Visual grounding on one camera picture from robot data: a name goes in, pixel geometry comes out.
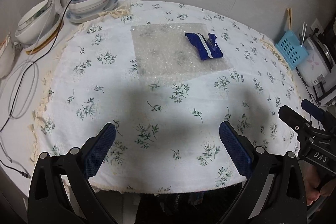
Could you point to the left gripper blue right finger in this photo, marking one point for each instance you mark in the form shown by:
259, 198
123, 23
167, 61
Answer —
239, 155

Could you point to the white floral tablecloth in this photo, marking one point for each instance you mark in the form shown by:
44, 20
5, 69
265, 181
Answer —
167, 137

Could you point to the clear bubble wrap sheet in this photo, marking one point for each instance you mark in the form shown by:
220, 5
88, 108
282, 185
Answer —
165, 55

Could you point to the white bowl stack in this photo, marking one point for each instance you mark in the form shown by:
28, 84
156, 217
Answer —
36, 22

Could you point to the white rice cooker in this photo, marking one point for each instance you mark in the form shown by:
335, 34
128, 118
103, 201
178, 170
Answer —
318, 64

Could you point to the blue snack wrapper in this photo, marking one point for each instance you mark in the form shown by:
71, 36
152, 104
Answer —
207, 47

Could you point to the blue rimmed plate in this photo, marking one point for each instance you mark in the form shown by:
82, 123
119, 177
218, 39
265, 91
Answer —
91, 15

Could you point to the right hand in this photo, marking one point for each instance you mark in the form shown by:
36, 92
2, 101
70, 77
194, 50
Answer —
313, 185

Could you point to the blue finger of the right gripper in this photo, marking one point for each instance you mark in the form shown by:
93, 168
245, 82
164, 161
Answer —
313, 110
295, 121

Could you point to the wooden trivet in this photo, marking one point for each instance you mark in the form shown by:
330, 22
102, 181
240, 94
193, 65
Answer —
47, 38

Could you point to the dark patterned trousers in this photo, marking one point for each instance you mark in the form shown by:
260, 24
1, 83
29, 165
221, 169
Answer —
198, 207

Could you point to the white cup with pattern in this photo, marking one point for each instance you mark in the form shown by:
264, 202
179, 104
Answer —
7, 56

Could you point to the blue utensil basket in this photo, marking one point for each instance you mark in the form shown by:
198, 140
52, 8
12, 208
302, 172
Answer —
291, 50

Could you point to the wooden chopsticks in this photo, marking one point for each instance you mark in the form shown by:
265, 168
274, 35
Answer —
289, 17

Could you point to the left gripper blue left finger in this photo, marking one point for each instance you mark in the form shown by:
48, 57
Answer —
96, 148

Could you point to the white wall socket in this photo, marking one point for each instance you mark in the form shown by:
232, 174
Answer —
316, 27

